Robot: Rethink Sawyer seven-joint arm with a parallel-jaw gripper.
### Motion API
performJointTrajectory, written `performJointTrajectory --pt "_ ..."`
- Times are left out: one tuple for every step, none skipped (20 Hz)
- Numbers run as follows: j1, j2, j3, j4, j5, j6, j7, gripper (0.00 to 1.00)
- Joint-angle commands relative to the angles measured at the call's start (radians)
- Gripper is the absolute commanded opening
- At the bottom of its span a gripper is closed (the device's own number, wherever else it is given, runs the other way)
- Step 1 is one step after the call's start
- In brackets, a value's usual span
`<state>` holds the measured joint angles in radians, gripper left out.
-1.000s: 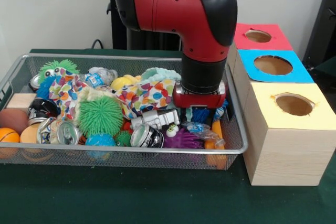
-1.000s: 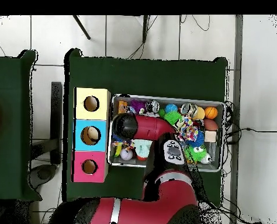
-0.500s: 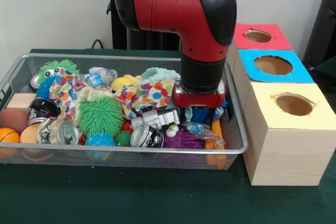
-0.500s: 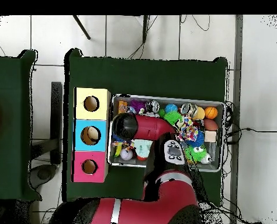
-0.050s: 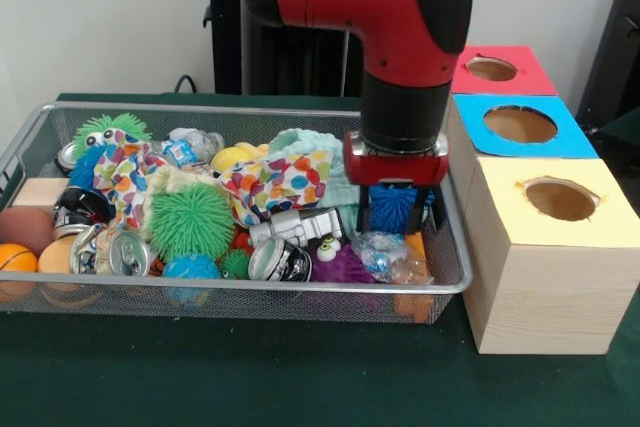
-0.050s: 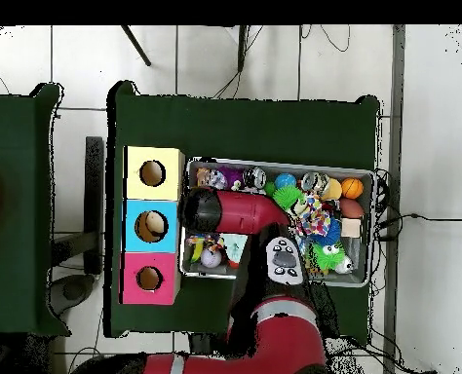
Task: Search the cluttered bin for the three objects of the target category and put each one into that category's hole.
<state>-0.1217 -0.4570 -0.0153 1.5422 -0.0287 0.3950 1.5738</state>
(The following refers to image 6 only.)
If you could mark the clear plastic packet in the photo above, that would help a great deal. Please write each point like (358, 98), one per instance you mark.
(217, 179)

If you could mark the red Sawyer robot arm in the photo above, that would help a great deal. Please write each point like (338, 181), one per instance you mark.
(246, 212)

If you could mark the wooden box with three holes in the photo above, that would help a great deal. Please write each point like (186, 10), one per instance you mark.
(131, 296)

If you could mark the purple spiky toy with eyes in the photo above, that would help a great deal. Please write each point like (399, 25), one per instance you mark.
(233, 175)

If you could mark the mint green cloth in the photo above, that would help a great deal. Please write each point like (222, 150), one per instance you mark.
(235, 245)

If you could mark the orange toy building block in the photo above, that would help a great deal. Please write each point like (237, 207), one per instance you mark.
(200, 176)

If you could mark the green spiky rubber ball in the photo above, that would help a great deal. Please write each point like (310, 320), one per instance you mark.
(287, 196)

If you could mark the blue globe ball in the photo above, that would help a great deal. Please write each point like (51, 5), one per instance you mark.
(285, 181)

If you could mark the dark green table cloth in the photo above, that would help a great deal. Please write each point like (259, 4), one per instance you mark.
(246, 128)
(16, 272)

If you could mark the white cloth with colourful dots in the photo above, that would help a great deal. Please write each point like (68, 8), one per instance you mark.
(313, 222)

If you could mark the green spiky toy with eyes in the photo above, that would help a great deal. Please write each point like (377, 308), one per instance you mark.
(326, 257)

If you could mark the brown mini football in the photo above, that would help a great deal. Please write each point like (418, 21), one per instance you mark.
(351, 208)

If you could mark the small wooden block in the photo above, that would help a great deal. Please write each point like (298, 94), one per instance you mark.
(351, 228)

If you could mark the orange mini basketball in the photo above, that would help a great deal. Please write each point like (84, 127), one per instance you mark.
(352, 188)

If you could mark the black upright panel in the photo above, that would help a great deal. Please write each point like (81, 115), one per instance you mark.
(94, 194)

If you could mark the black tripod leg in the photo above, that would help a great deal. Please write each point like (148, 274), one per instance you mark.
(242, 46)
(136, 46)

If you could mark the grey round stand base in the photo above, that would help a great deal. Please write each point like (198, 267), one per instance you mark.
(73, 290)

